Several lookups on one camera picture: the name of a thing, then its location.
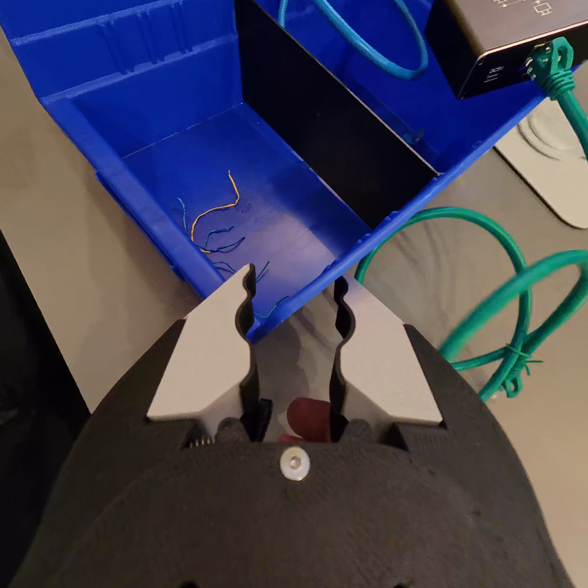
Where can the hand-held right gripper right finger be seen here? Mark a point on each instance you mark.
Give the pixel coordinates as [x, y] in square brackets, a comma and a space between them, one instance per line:
[381, 367]

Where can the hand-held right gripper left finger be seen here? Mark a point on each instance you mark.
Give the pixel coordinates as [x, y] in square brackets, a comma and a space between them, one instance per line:
[206, 358]

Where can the blue plastic bin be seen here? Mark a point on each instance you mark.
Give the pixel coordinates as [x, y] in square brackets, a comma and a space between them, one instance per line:
[160, 69]

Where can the black network switch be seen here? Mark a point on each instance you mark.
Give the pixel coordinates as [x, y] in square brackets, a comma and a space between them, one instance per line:
[505, 27]

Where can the person's right hand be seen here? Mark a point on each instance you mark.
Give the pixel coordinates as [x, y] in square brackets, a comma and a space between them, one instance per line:
[307, 415]

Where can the black bin divider panel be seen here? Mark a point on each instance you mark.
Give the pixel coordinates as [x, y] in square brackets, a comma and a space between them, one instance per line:
[321, 128]

